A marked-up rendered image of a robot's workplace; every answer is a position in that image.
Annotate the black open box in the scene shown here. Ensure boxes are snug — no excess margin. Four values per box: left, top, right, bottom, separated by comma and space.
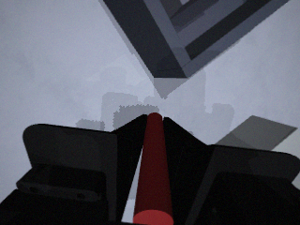
103, 0, 290, 79

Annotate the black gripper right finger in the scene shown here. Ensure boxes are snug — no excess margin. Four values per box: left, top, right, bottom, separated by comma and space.
163, 117, 300, 225

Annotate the dark red cylindrical peg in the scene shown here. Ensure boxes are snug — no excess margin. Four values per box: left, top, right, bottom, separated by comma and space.
132, 112, 174, 225

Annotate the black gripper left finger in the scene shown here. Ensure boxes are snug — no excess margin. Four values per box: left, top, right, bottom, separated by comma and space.
22, 114, 147, 221

